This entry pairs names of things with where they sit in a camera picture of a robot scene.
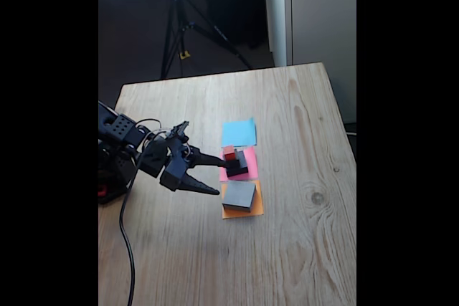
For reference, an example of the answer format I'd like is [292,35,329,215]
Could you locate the white grey cabinet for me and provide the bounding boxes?
[263,0,357,124]

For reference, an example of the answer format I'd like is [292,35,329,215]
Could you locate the orange paper sheet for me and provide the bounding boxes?
[221,179,265,220]

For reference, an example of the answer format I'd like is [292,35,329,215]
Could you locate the pink paper sheet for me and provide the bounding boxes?
[219,146,259,183]

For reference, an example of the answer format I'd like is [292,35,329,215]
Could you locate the blue paper sheet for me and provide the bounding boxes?
[221,117,258,148]

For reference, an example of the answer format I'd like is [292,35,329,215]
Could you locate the large grey square block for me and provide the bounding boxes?
[222,180,257,213]

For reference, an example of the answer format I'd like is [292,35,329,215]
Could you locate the red black table clamp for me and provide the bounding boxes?
[98,181,129,205]

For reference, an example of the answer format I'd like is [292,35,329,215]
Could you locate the black tripod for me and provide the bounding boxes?
[159,0,254,80]

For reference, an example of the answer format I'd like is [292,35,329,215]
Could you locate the small dark grey cube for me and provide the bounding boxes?
[224,152,241,171]

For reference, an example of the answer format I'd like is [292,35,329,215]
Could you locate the medium black square block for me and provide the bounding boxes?
[224,150,250,178]

